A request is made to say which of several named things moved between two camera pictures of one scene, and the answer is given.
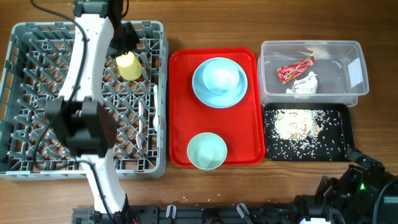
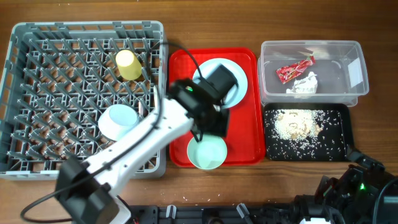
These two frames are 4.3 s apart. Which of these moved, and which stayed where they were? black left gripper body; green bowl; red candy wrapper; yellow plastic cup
Moved: black left gripper body
Stayed: red candy wrapper; yellow plastic cup; green bowl
